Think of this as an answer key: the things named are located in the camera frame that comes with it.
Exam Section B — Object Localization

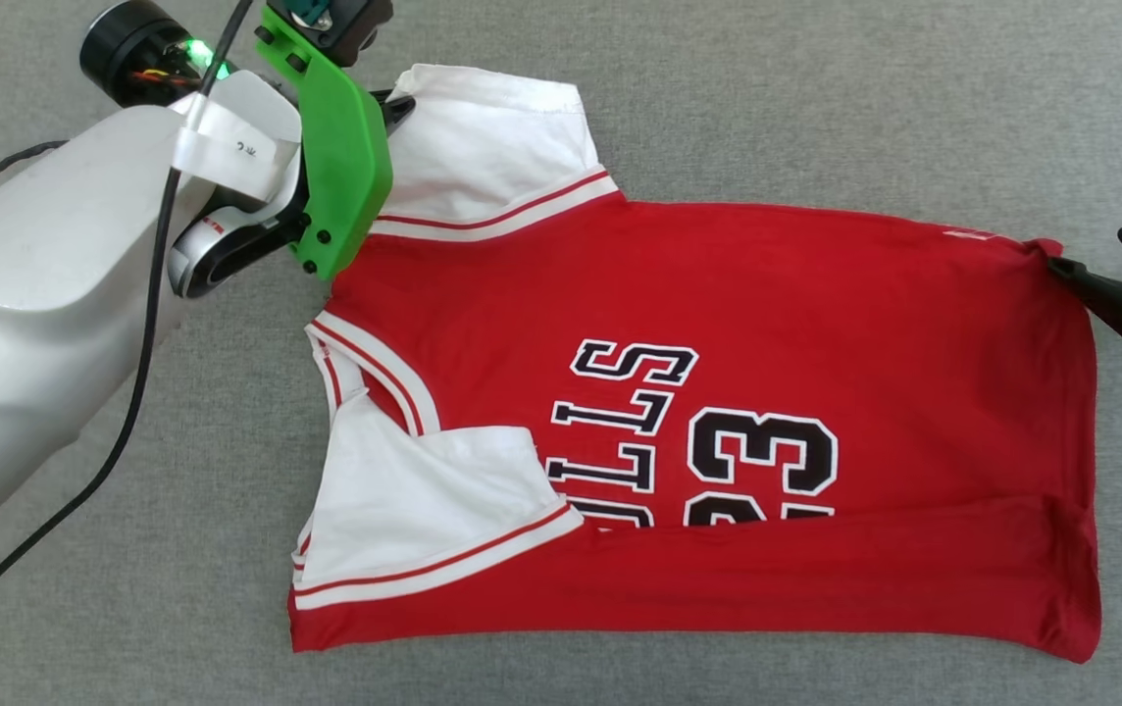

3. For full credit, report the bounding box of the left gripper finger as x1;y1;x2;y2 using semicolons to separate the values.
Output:
370;90;418;134

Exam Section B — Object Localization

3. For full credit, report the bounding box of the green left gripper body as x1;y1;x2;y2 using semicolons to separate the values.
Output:
254;4;394;281

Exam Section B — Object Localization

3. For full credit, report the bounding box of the red and white basketball jersey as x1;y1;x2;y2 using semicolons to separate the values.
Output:
287;64;1103;665

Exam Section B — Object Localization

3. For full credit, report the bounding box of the white cable strap label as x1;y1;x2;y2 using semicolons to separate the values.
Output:
173;92;303;199

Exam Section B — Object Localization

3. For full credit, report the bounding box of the thin black camera cable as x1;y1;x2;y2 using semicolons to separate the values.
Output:
0;0;256;643

